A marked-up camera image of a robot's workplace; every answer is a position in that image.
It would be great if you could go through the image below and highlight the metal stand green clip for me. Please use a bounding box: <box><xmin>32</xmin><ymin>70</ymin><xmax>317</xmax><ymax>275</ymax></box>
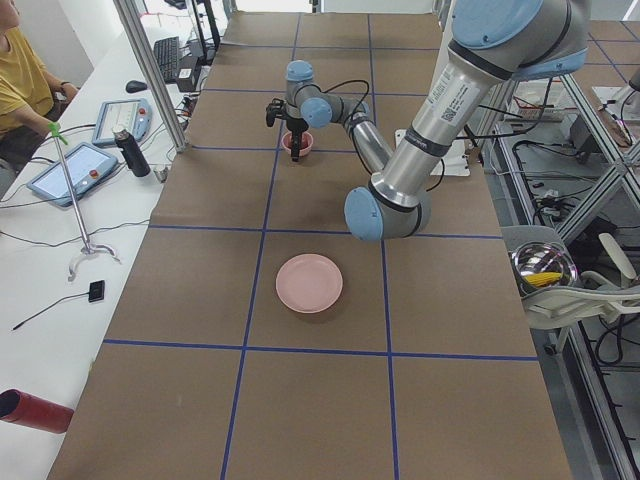
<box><xmin>48</xmin><ymin>122</ymin><xmax>121</xmax><ymax>282</ymax></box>

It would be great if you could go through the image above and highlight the small black square sensor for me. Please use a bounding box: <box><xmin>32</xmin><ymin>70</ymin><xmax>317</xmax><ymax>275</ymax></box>
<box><xmin>88</xmin><ymin>280</ymin><xmax>106</xmax><ymax>303</ymax></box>

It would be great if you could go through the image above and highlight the aluminium frame post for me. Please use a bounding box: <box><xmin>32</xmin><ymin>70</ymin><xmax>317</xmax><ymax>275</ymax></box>
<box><xmin>113</xmin><ymin>0</ymin><xmax>187</xmax><ymax>153</ymax></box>

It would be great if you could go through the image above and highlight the pink plastic bowl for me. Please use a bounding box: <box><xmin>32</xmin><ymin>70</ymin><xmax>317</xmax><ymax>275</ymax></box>
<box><xmin>281</xmin><ymin>131</ymin><xmax>314</xmax><ymax>157</ymax></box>

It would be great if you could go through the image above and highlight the person in yellow shirt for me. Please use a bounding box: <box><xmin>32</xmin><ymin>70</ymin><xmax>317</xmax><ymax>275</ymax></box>
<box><xmin>1</xmin><ymin>1</ymin><xmax>79</xmax><ymax>173</ymax></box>

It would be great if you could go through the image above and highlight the black keyboard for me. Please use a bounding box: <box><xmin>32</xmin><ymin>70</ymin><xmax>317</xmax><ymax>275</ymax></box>
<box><xmin>153</xmin><ymin>36</ymin><xmax>180</xmax><ymax>83</ymax></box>

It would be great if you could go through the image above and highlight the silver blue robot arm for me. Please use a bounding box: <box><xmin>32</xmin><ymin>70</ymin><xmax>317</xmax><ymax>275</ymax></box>
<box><xmin>284</xmin><ymin>1</ymin><xmax>591</xmax><ymax>241</ymax></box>

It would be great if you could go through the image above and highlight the teach pendant tablet far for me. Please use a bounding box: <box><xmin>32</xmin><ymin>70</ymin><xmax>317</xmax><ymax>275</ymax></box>
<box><xmin>92</xmin><ymin>98</ymin><xmax>152</xmax><ymax>148</ymax></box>

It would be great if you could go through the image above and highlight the black computer mouse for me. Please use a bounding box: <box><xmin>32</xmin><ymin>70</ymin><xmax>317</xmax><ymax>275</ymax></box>
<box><xmin>125</xmin><ymin>80</ymin><xmax>148</xmax><ymax>94</ymax></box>

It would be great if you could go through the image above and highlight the black water bottle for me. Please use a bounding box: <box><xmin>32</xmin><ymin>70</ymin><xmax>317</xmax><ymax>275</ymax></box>
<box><xmin>112</xmin><ymin>125</ymin><xmax>151</xmax><ymax>177</ymax></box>

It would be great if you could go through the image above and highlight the teach pendant tablet near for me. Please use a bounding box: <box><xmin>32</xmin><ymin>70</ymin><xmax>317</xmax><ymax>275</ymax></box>
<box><xmin>27</xmin><ymin>142</ymin><xmax>118</xmax><ymax>207</ymax></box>

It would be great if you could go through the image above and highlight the pink plastic plate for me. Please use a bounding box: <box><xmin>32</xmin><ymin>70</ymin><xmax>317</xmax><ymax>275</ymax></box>
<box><xmin>275</xmin><ymin>254</ymin><xmax>343</xmax><ymax>314</ymax></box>

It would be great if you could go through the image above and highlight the steel bowl with corn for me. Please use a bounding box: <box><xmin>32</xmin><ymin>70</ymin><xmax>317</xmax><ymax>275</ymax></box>
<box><xmin>510</xmin><ymin>241</ymin><xmax>578</xmax><ymax>296</ymax></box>

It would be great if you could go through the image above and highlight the red cardboard tube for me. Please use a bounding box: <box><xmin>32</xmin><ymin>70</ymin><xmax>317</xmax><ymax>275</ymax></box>
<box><xmin>1</xmin><ymin>389</ymin><xmax>74</xmax><ymax>434</ymax></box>

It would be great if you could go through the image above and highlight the teach pendant tablet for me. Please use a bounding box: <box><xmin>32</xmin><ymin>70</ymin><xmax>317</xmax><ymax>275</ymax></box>
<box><xmin>92</xmin><ymin>98</ymin><xmax>152</xmax><ymax>148</ymax></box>
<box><xmin>27</xmin><ymin>142</ymin><xmax>118</xmax><ymax>207</ymax></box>

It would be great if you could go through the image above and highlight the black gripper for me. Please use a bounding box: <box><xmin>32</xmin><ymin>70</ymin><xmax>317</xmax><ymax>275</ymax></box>
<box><xmin>285</xmin><ymin>115</ymin><xmax>309</xmax><ymax>161</ymax></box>

